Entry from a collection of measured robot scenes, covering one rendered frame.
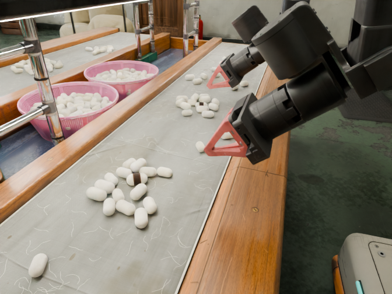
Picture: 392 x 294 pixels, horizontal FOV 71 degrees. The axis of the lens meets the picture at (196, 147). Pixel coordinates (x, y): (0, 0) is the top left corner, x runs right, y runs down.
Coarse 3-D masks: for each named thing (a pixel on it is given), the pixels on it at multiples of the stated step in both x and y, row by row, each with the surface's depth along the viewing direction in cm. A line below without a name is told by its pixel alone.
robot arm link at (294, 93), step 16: (320, 64) 32; (336, 64) 31; (304, 80) 32; (320, 80) 31; (336, 80) 31; (304, 96) 32; (320, 96) 31; (336, 96) 31; (304, 112) 33; (320, 112) 33
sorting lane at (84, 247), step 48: (240, 48) 150; (240, 96) 91; (144, 144) 64; (192, 144) 65; (48, 192) 49; (192, 192) 51; (0, 240) 40; (48, 240) 41; (96, 240) 41; (144, 240) 41; (192, 240) 42; (0, 288) 34; (48, 288) 35; (96, 288) 35; (144, 288) 35
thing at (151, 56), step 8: (152, 0) 134; (136, 8) 123; (152, 8) 136; (136, 16) 124; (152, 16) 138; (136, 24) 126; (152, 24) 139; (136, 32) 128; (152, 32) 141; (136, 40) 130; (152, 40) 143; (136, 48) 132; (152, 48) 146; (144, 56) 140; (152, 56) 146
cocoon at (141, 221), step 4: (140, 208) 44; (144, 208) 44; (136, 212) 44; (140, 212) 43; (144, 212) 44; (136, 216) 43; (140, 216) 43; (144, 216) 43; (136, 220) 42; (140, 220) 42; (144, 220) 42; (136, 224) 42; (140, 224) 42; (144, 224) 42; (140, 228) 43
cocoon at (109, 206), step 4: (108, 200) 46; (112, 200) 46; (104, 204) 45; (108, 204) 45; (112, 204) 45; (104, 208) 44; (108, 208) 44; (112, 208) 44; (104, 212) 44; (108, 212) 44; (112, 212) 44
